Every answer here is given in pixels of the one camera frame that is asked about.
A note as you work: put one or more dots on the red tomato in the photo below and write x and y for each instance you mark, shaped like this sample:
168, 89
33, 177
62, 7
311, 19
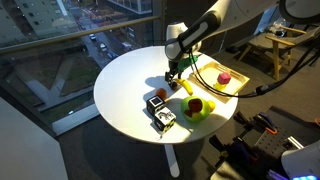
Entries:
195, 106

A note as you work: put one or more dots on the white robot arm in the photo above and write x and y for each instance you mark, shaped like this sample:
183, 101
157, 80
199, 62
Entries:
206, 23

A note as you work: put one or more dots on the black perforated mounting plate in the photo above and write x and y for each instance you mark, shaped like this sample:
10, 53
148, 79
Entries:
283, 133

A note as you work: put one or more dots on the wooden chair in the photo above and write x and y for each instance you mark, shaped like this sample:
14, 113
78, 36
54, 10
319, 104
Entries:
276, 41

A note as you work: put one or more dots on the pink cube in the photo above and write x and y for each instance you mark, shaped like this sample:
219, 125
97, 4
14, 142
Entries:
224, 78

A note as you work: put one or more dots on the yellow orange toy fruit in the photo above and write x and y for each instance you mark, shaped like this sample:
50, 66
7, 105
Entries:
211, 106

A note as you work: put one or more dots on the yellow toy lemon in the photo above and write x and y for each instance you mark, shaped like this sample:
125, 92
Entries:
198, 116

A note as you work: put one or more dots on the black white blue cube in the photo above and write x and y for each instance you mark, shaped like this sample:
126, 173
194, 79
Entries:
155, 105

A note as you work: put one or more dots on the yellow toy banana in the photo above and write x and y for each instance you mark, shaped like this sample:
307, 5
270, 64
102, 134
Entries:
186, 86

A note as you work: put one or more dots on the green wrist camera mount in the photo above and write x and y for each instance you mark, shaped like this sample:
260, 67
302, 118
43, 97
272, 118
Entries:
186, 62

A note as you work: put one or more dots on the light wooden tray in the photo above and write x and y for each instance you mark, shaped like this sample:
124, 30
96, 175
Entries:
238, 81

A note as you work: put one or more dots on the white device with blue lights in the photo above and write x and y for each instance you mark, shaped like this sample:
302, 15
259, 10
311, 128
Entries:
301, 163

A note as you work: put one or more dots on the small orange toy fruit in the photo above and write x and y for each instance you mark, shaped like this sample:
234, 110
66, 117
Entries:
161, 93

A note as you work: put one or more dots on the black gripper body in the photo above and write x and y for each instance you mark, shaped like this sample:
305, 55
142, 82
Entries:
174, 68

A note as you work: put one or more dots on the window railing bar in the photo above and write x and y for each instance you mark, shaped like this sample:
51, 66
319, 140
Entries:
76, 33

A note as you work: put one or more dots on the brown round plush toy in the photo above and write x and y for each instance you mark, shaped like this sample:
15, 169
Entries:
173, 85

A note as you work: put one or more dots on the black clamp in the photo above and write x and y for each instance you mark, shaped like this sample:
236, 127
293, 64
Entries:
241, 118

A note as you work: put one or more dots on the white table base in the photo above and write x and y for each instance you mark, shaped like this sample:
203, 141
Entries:
172, 160

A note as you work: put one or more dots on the yellow green block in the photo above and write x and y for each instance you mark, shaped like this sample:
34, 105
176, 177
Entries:
219, 87

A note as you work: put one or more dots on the black white zebra cube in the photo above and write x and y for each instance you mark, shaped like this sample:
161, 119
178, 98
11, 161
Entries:
165, 119

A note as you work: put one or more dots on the green translucent bowl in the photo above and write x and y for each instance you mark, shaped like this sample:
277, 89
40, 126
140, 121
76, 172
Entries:
186, 108

